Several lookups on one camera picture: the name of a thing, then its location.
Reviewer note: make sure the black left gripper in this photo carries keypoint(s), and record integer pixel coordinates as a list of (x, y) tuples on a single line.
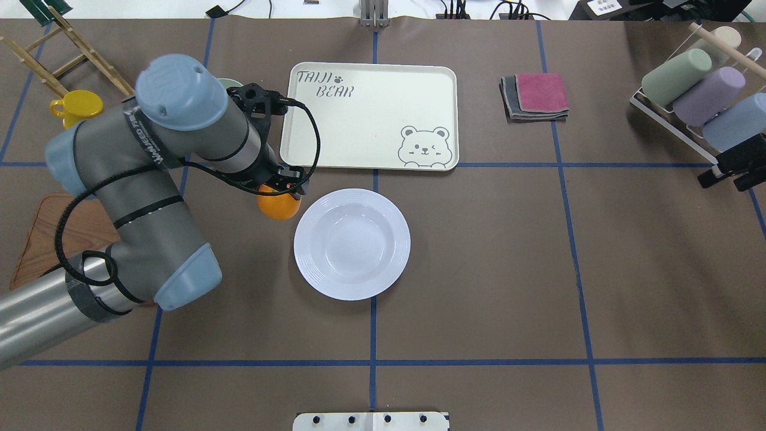
[(267, 172)]

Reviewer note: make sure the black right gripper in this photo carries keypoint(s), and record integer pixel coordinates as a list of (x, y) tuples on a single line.
[(737, 160)]

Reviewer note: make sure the orange fruit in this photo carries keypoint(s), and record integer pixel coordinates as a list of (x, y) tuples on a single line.
[(279, 207)]

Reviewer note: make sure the white round plate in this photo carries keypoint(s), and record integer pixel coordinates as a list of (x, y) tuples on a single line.
[(352, 244)]

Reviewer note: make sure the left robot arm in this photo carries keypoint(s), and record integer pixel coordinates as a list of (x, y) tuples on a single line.
[(128, 236)]

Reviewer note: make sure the cream bear tray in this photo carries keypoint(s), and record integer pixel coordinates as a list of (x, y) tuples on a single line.
[(399, 117)]

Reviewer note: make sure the blue tumbler cup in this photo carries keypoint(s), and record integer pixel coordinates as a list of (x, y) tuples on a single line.
[(736, 124)]

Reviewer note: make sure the purple tumbler cup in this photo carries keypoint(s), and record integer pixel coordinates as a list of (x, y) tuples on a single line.
[(709, 97)]

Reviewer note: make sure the green tumbler cup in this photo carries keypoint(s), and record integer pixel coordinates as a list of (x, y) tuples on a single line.
[(674, 77)]

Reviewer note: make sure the green bowl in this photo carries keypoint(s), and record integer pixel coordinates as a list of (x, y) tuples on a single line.
[(228, 83)]

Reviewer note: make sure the cream tumbler cup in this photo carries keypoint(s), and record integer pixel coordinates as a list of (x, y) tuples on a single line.
[(728, 35)]

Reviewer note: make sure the pink folded cloth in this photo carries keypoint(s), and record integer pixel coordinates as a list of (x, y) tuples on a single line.
[(541, 93)]

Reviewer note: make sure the grey folded cloth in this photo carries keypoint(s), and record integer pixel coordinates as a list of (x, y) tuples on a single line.
[(508, 91)]

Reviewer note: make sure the yellow mug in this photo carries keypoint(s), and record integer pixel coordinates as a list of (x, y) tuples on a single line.
[(76, 106)]

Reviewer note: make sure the white wire cup rack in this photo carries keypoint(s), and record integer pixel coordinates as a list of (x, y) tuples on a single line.
[(748, 60)]

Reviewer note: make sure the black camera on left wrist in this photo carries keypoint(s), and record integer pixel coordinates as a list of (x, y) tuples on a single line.
[(253, 99)]

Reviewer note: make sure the grey metal bracket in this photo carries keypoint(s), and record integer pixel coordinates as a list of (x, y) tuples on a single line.
[(374, 13)]

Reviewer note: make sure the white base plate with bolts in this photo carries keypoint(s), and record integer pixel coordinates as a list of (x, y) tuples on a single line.
[(402, 420)]

